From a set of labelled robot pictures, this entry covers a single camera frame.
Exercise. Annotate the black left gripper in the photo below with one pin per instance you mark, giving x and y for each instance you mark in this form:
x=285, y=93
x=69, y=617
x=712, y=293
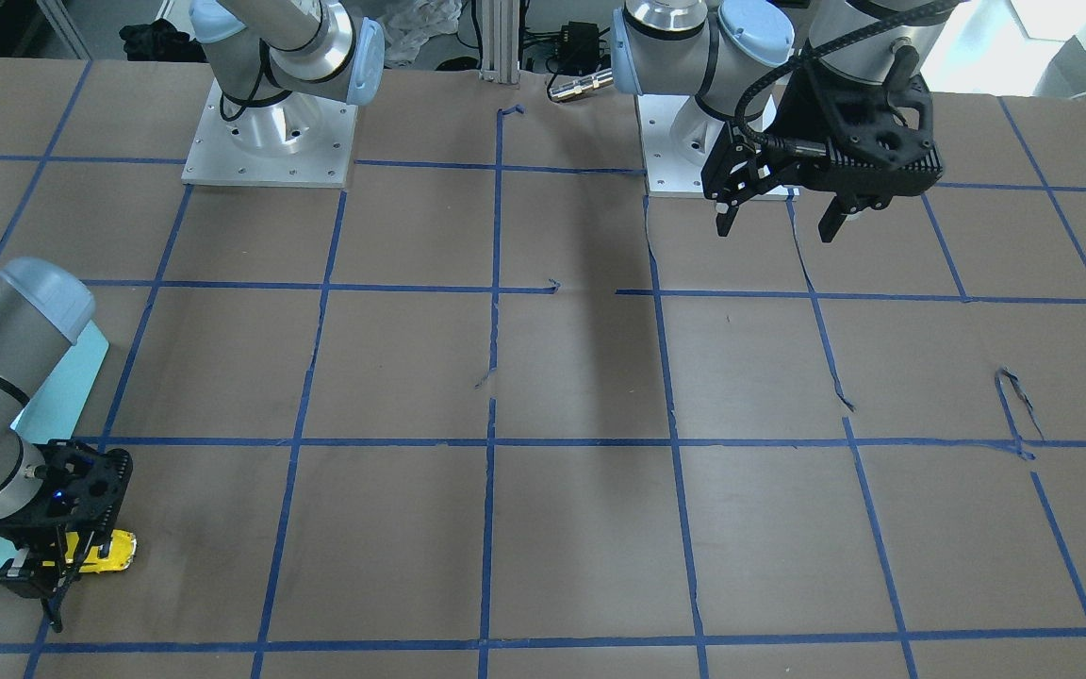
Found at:
x=805, y=115

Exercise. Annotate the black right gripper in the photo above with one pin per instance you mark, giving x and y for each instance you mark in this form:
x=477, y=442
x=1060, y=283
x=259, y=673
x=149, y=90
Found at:
x=31, y=547

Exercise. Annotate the yellow beetle toy car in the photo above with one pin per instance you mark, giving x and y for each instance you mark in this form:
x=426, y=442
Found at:
x=116, y=555

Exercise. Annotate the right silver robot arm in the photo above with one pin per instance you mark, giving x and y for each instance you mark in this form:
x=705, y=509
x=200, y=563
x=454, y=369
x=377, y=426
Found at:
x=318, y=48

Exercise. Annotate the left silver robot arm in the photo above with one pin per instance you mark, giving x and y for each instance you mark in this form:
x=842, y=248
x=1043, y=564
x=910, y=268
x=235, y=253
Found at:
x=736, y=58

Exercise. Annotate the light blue plastic bin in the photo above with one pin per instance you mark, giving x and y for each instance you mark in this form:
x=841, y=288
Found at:
x=54, y=411

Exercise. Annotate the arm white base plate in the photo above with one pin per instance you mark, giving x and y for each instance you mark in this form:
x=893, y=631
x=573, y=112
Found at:
x=676, y=138
x=303, y=142

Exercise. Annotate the aluminium frame post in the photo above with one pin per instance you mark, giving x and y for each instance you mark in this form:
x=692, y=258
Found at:
x=500, y=25

